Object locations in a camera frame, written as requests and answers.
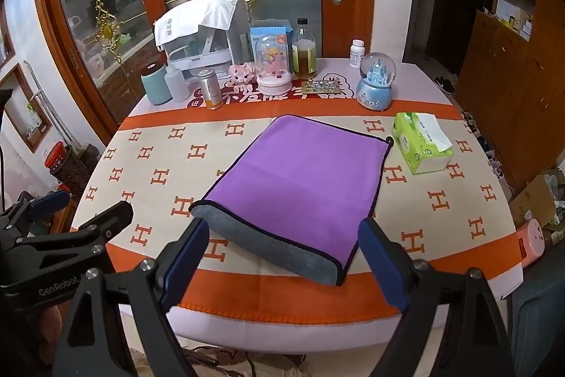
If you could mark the glass bottle with yellow liquid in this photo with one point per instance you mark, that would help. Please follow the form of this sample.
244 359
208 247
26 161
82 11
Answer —
304 57

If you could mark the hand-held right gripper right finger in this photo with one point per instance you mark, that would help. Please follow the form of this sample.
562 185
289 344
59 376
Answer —
382 266

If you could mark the orange and silver can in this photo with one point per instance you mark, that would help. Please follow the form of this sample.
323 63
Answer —
210 91

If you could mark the wooden glass sliding door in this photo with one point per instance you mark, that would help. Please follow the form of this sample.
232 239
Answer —
348 19

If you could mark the orange patterned tablecloth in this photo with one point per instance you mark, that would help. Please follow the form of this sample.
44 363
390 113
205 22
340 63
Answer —
145 156

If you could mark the blue castle snow globe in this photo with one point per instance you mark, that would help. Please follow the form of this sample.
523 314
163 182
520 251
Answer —
375 87

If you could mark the white plastic bottle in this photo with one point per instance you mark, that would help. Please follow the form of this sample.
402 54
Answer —
176 85

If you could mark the green tissue box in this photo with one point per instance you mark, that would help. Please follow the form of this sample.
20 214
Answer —
419 147

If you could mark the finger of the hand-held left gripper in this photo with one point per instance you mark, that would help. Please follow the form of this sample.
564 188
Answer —
49 199
97 229

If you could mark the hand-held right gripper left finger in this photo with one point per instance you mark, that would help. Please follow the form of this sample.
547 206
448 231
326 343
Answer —
185 262

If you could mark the pink plastic stool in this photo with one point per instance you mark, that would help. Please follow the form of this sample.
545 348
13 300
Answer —
529 242

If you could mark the jar with red lid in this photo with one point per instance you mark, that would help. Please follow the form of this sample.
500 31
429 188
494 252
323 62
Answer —
66 167

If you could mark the white countertop appliance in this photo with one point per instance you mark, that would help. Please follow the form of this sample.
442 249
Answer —
203 57

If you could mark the pill blister pack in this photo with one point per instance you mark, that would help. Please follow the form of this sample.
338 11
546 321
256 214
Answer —
321 87

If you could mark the pink snow globe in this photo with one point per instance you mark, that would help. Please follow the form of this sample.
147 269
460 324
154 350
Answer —
273 63

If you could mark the wooden shelf cabinet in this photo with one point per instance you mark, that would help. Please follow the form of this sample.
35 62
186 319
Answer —
503 81

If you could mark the brown cardboard box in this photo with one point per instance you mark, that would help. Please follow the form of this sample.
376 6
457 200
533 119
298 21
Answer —
532 200

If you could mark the pink pig toy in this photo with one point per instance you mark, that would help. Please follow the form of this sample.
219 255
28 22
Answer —
242 76

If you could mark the dark sneakers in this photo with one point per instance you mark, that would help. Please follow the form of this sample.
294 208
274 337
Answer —
446 84

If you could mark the teal cylinder container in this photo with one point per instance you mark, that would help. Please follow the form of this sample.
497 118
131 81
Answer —
155 85

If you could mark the white pill bottle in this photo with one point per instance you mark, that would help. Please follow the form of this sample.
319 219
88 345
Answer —
357 55

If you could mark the purple and grey towel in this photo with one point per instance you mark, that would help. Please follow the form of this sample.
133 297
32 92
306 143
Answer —
300 182

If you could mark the wooden wall frame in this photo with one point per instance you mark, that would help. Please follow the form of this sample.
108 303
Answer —
22 85

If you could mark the blue cardboard box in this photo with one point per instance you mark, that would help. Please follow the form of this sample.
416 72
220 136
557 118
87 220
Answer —
270 28

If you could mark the white cloth cover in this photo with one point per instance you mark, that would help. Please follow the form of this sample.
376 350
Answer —
203 12

